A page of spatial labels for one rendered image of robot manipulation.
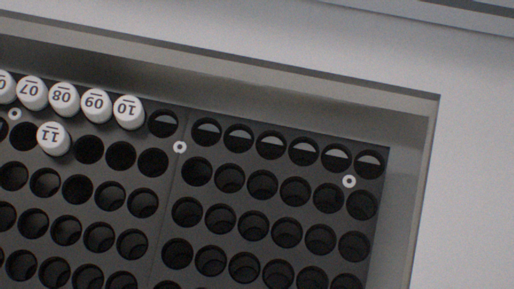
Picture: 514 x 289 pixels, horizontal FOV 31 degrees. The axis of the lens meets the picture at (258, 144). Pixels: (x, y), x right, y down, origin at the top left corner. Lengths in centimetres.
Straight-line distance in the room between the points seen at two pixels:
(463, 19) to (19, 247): 20
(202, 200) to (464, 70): 12
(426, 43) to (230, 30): 8
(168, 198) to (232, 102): 9
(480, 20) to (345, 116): 13
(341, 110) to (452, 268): 15
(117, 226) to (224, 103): 11
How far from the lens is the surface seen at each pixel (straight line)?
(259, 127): 39
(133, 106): 39
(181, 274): 38
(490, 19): 36
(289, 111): 46
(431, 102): 37
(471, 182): 35
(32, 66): 49
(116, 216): 39
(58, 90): 40
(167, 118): 45
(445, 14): 36
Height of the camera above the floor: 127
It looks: 73 degrees down
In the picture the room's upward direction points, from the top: 1 degrees counter-clockwise
